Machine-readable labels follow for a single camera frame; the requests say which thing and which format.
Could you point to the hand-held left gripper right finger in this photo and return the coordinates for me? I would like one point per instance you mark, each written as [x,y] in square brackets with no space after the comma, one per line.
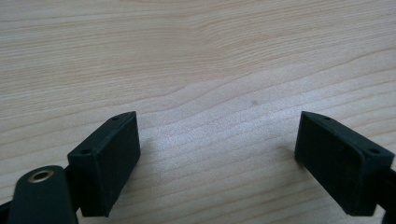
[339,165]

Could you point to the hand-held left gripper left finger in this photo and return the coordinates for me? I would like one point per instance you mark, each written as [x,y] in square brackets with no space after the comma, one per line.
[104,165]

